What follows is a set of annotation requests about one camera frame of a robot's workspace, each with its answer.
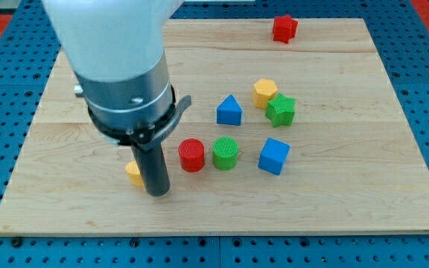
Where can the green cylinder block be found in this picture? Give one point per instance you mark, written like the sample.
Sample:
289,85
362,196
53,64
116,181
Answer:
225,153

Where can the green star block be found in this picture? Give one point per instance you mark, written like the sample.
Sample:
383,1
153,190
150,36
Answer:
281,110

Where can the red star block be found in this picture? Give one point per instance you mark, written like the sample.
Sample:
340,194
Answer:
284,28

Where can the yellow hexagon block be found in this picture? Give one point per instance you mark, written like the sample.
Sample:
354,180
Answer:
264,90

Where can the blue cube block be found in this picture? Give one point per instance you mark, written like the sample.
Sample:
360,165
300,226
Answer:
273,156

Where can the black clamp ring mount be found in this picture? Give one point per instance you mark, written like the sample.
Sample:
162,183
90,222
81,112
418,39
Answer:
149,137

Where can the blue triangle block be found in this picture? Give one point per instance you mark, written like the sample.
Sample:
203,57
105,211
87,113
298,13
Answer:
229,112

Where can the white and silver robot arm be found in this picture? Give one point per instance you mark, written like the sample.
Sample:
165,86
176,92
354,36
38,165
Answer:
117,53

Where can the wooden board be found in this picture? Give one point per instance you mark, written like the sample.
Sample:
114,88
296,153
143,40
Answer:
354,167

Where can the red cylinder block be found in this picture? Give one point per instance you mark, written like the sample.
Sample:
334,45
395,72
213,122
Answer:
191,155

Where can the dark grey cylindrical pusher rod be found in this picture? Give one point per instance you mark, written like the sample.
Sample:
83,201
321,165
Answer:
152,167

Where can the yellow heart block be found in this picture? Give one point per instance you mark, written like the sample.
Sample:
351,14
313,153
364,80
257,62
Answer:
135,177

